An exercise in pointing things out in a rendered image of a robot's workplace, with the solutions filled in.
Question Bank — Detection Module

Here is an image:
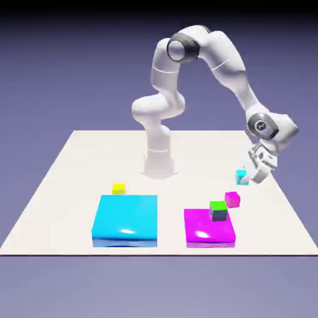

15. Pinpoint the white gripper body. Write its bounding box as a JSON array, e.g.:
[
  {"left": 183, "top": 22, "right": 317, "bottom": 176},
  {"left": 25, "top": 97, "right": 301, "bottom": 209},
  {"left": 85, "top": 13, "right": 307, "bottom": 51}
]
[{"left": 251, "top": 161, "right": 275, "bottom": 185}]

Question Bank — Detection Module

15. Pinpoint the small cyan cube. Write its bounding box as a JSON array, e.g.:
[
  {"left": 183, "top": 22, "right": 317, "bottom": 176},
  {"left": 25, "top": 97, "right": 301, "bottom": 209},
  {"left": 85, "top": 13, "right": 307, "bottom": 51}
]
[{"left": 235, "top": 169, "right": 250, "bottom": 186}]

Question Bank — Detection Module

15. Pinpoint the small magenta cube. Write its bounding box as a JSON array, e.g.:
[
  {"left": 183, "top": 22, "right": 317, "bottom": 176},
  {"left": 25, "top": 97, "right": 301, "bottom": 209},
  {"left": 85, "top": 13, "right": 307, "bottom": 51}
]
[{"left": 224, "top": 191, "right": 241, "bottom": 209}]

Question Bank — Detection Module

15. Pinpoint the small green cube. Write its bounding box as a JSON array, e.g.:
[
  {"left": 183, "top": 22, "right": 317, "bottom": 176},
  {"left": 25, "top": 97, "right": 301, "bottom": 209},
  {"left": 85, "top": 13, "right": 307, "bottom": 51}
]
[{"left": 209, "top": 200, "right": 229, "bottom": 222}]

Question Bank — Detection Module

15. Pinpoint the small yellow cube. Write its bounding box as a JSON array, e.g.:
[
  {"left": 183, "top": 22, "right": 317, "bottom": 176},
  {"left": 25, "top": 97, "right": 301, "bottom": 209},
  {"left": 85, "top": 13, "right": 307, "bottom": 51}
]
[{"left": 111, "top": 183, "right": 127, "bottom": 196}]

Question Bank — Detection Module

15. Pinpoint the large magenta box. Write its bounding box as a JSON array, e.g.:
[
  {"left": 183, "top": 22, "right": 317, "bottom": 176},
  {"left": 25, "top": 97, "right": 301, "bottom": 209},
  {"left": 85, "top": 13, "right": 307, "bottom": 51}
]
[{"left": 183, "top": 207, "right": 237, "bottom": 248}]

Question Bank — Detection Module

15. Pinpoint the large cyan box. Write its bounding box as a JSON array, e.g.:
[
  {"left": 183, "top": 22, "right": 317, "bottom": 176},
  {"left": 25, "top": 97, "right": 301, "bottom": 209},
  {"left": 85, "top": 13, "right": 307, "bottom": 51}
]
[{"left": 91, "top": 194, "right": 159, "bottom": 248}]

